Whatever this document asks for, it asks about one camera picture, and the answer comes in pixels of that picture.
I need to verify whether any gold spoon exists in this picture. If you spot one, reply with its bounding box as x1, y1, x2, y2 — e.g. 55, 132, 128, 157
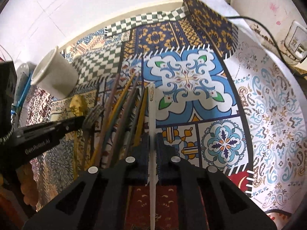
70, 94, 88, 180

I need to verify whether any white chopstick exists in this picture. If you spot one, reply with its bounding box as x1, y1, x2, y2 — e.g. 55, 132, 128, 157
148, 83, 157, 230

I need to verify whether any yellow chopstick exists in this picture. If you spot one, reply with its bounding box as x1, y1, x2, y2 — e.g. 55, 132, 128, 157
88, 74, 135, 167

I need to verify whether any pink chopstick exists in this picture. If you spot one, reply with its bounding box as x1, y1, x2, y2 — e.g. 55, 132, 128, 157
95, 74, 120, 167

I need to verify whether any white ceramic cup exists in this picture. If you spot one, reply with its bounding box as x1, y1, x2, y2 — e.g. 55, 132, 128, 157
31, 46, 78, 100

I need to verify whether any dark green chopstick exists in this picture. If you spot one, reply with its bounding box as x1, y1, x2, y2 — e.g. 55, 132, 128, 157
106, 88, 137, 168

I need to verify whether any colourful patchwork mat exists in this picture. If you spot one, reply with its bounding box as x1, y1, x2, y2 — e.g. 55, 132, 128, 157
19, 0, 305, 230

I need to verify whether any white wall socket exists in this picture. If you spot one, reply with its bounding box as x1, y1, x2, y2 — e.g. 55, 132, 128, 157
284, 20, 306, 61

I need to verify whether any black cable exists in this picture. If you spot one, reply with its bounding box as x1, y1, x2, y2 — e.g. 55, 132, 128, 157
225, 15, 307, 77

